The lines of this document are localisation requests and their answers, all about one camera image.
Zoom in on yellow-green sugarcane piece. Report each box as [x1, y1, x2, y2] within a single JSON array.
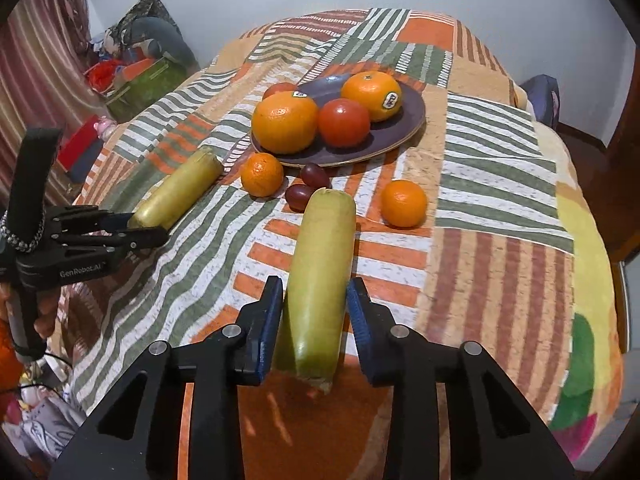
[[128, 145, 224, 231], [273, 188, 356, 393]]

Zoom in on large orange with sticker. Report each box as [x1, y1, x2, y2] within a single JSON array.
[[252, 91, 319, 155]]

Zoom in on red tomato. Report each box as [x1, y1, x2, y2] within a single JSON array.
[[318, 99, 371, 148], [262, 82, 297, 99]]

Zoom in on left hand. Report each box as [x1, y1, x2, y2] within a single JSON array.
[[0, 282, 62, 340]]

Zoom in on pink plush toy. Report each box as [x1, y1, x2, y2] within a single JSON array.
[[93, 116, 117, 143]]

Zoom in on green cardboard box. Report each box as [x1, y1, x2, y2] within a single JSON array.
[[105, 58, 186, 122]]

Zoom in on small mandarin near plate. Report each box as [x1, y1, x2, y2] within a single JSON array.
[[240, 153, 284, 198]]

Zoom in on dark red grape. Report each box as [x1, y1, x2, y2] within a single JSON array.
[[299, 164, 331, 190], [284, 184, 314, 212]]

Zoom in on grey plush toy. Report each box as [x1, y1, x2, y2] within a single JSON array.
[[128, 16, 200, 76]]

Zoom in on striped red curtain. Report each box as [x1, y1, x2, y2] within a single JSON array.
[[1, 0, 106, 205]]

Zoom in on striped patchwork blanket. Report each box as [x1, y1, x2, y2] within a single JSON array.
[[64, 8, 623, 460]]

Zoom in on small mandarin right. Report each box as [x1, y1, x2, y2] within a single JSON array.
[[381, 180, 428, 229]]

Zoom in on purple ceramic plate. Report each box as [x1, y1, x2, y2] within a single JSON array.
[[274, 70, 425, 168]]

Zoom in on blue backpack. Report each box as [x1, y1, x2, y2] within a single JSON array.
[[521, 74, 560, 130]]

